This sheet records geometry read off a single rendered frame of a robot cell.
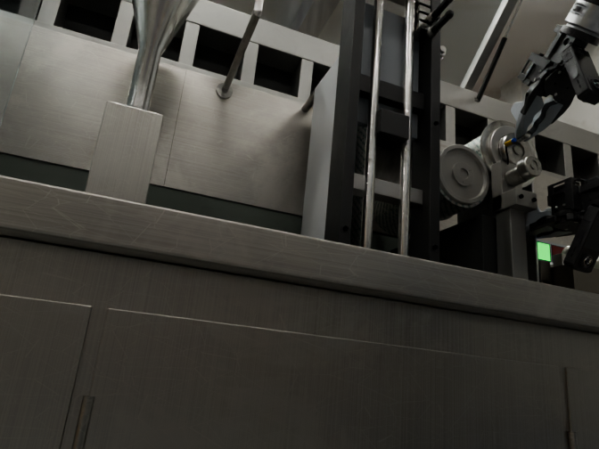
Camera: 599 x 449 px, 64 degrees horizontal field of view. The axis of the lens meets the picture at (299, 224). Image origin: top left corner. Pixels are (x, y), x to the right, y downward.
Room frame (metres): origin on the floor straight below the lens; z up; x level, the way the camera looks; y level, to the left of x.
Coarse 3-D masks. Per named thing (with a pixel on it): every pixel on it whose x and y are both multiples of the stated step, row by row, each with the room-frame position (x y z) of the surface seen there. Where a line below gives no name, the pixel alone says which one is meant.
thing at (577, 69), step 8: (568, 48) 0.70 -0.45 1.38; (576, 48) 0.70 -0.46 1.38; (568, 56) 0.70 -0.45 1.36; (576, 56) 0.69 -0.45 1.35; (584, 56) 0.70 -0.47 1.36; (568, 64) 0.70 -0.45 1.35; (576, 64) 0.69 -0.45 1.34; (584, 64) 0.69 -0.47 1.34; (592, 64) 0.70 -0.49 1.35; (568, 72) 0.70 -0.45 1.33; (576, 72) 0.69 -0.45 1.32; (584, 72) 0.68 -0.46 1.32; (592, 72) 0.69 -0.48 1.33; (576, 80) 0.69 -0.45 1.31; (584, 80) 0.68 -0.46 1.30; (592, 80) 0.68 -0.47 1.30; (576, 88) 0.69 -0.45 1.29; (584, 88) 0.68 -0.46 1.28; (592, 88) 0.68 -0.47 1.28; (584, 96) 0.69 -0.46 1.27; (592, 96) 0.68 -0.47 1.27
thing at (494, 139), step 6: (504, 126) 0.85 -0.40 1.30; (498, 132) 0.85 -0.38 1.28; (504, 132) 0.85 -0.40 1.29; (510, 132) 0.86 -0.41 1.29; (492, 138) 0.84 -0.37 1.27; (498, 138) 0.85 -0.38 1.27; (492, 144) 0.84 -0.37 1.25; (492, 150) 0.84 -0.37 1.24; (492, 156) 0.85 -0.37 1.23; (498, 156) 0.85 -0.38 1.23; (534, 156) 0.88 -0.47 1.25
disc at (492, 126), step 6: (498, 120) 0.86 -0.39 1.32; (504, 120) 0.87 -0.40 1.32; (492, 126) 0.85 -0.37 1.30; (498, 126) 0.86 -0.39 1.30; (510, 126) 0.87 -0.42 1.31; (486, 132) 0.85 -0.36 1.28; (492, 132) 0.85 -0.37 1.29; (480, 138) 0.85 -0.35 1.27; (486, 138) 0.85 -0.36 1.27; (480, 144) 0.85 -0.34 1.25; (486, 144) 0.85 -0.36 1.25; (480, 150) 0.85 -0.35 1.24; (486, 150) 0.85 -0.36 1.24; (534, 150) 0.89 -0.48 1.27; (486, 156) 0.85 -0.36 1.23; (486, 162) 0.85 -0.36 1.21; (492, 162) 0.85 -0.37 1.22; (522, 186) 0.88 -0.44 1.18
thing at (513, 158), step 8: (504, 136) 0.84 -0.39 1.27; (512, 136) 0.84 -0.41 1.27; (504, 144) 0.84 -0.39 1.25; (512, 144) 0.84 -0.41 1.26; (520, 144) 0.85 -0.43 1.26; (528, 144) 0.86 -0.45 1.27; (504, 152) 0.84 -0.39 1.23; (512, 152) 0.84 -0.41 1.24; (520, 152) 0.85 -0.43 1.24; (528, 152) 0.86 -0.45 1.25; (504, 160) 0.85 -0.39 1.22; (512, 160) 0.84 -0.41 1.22
